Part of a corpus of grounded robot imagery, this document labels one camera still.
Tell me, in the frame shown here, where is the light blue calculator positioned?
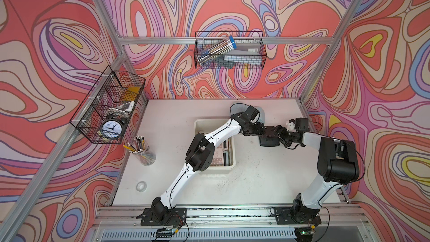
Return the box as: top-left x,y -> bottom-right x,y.
230,103 -> 265,124

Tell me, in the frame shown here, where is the white plastic storage box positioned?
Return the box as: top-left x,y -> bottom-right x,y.
194,118 -> 236,175

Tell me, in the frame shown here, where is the pink calculator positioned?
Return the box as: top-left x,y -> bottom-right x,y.
211,140 -> 230,166

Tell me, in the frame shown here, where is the black calculator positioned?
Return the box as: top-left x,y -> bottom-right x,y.
259,126 -> 280,147

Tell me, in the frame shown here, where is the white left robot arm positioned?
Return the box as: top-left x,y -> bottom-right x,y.
136,105 -> 265,226

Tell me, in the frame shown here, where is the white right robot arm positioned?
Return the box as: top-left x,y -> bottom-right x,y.
274,118 -> 360,224

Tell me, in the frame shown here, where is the grey white box in basket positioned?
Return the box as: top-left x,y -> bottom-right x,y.
224,44 -> 263,65

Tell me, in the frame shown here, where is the clear tube of pencils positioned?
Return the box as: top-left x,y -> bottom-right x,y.
196,36 -> 237,67

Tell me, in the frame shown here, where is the clear pen cup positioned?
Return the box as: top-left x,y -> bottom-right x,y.
123,136 -> 156,166

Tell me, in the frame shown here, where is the clear tape roll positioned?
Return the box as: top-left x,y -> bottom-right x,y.
136,181 -> 147,192

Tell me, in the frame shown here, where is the white device in basket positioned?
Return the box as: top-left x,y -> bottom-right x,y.
115,101 -> 135,113

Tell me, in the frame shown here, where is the yellow item in basket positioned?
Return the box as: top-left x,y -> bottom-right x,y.
120,86 -> 140,103

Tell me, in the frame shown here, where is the green circuit board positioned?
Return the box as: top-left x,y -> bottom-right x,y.
155,228 -> 178,239

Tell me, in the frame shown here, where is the black alarm clock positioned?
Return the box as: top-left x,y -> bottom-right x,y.
100,114 -> 128,140

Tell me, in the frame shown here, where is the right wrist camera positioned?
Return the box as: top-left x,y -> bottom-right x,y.
286,119 -> 296,132

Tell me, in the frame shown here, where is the black wire basket back wall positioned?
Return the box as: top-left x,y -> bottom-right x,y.
194,29 -> 267,69

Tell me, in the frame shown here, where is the black wire basket wall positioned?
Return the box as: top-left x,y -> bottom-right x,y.
194,29 -> 267,69
69,66 -> 148,145

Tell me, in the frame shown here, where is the black wire basket left wall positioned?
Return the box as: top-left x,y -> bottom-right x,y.
69,66 -> 148,145

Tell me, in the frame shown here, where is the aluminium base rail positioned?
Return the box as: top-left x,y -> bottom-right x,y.
84,203 -> 379,242

